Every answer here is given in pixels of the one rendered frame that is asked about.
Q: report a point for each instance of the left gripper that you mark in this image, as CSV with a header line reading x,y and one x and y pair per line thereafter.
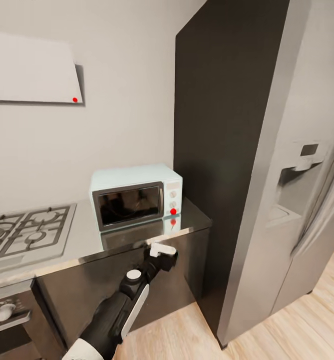
x,y
161,262

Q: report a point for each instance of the microwave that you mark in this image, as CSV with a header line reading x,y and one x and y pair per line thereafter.
x,y
130,195

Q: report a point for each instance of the burner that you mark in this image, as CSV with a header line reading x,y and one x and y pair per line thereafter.
x,y
28,237

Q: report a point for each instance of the range hood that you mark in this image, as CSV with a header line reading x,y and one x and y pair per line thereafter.
x,y
37,69

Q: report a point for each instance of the fridge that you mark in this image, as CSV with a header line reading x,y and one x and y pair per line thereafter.
x,y
254,145

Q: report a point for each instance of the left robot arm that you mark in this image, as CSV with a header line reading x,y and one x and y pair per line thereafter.
x,y
114,317

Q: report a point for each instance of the oven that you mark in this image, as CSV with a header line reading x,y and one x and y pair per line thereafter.
x,y
28,328

